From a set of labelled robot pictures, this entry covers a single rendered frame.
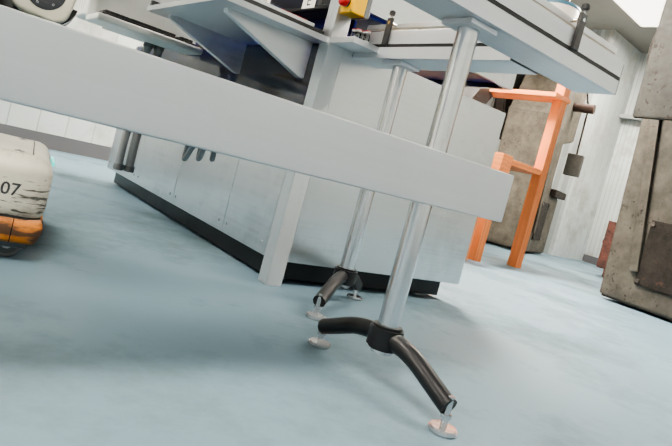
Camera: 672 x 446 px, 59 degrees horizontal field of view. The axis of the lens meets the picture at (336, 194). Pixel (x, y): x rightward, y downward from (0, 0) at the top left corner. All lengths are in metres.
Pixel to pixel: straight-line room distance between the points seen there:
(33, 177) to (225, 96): 0.83
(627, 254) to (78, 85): 4.53
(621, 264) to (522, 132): 3.35
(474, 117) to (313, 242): 0.91
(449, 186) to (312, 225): 0.87
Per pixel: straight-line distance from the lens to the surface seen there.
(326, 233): 2.17
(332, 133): 1.12
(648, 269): 4.94
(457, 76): 1.36
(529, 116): 8.02
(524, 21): 1.45
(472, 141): 2.61
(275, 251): 2.07
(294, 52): 2.12
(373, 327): 1.37
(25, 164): 1.72
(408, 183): 1.26
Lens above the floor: 0.46
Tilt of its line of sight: 3 degrees down
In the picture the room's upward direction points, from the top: 15 degrees clockwise
